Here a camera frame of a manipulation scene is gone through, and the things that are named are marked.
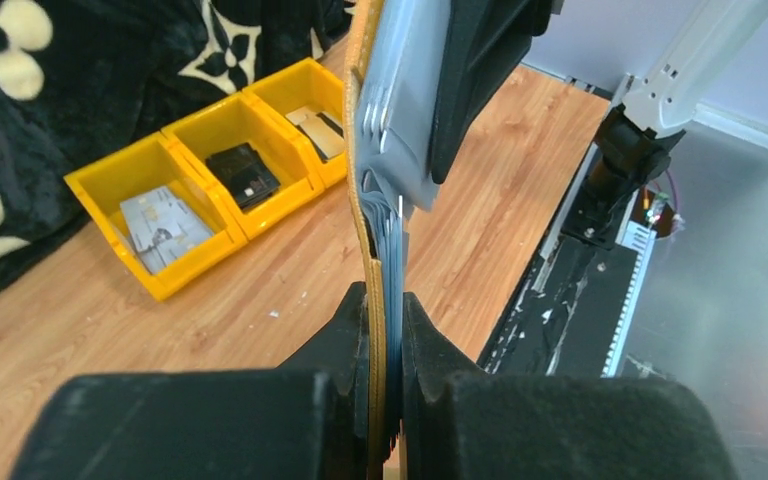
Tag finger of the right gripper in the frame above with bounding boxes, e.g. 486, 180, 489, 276
428, 0, 554, 185

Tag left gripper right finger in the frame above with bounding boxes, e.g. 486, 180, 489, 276
400, 293, 738, 479

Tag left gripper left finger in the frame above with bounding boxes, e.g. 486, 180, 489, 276
10, 282, 368, 479

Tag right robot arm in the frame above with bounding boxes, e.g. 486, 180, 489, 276
426, 1, 768, 249

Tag black cards in bin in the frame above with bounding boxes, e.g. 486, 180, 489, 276
206, 143, 280, 210

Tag yellow three-compartment bin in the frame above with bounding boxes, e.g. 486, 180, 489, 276
65, 58, 347, 301

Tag black floral blanket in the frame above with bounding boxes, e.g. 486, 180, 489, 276
0, 0, 354, 292

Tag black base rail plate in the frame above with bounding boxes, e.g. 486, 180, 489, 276
476, 145, 657, 380

